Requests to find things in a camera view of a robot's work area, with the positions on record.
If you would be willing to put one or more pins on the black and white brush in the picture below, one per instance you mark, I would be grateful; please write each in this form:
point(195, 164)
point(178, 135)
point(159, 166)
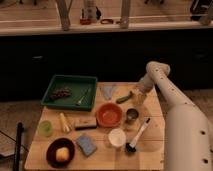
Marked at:
point(131, 146)

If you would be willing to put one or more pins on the blue sponge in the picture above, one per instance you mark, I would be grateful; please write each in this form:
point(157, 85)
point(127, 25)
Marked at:
point(86, 144)

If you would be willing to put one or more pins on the red object on shelf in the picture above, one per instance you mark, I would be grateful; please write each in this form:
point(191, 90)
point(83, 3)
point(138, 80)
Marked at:
point(84, 21)

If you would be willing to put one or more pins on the metal fork in tray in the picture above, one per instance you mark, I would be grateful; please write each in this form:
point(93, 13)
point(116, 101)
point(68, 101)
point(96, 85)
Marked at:
point(79, 102)

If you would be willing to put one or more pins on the yellow round fruit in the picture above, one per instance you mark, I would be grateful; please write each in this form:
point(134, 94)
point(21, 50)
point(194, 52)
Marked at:
point(62, 154)

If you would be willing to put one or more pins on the green pepper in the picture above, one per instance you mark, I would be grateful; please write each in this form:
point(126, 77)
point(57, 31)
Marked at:
point(123, 99)

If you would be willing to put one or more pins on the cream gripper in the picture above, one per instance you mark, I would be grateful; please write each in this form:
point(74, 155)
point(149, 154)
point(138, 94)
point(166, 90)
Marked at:
point(138, 98)

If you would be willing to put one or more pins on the green plastic tray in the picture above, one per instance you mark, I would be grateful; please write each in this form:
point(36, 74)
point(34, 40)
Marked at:
point(71, 92)

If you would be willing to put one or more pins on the black pole left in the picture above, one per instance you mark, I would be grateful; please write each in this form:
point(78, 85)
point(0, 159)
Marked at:
point(17, 146)

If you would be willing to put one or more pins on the dark red bowl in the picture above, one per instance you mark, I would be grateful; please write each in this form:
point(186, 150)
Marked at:
point(51, 152)

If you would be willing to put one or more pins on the dark grape bunch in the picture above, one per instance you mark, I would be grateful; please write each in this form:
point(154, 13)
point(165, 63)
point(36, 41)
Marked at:
point(60, 93)

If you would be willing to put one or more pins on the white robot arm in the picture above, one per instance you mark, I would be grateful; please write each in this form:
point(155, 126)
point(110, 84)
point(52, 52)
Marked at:
point(187, 129)

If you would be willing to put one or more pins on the wooden block eraser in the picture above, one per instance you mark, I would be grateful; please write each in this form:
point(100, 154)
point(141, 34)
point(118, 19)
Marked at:
point(85, 123)

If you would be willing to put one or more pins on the orange bowl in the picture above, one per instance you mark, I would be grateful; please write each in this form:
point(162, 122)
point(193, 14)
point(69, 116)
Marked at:
point(109, 115)

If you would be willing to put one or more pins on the green translucent cup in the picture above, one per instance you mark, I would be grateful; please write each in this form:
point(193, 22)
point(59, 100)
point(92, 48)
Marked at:
point(45, 128)

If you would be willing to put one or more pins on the metal cup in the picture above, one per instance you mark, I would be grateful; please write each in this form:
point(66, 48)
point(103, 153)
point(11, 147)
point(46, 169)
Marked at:
point(131, 116)

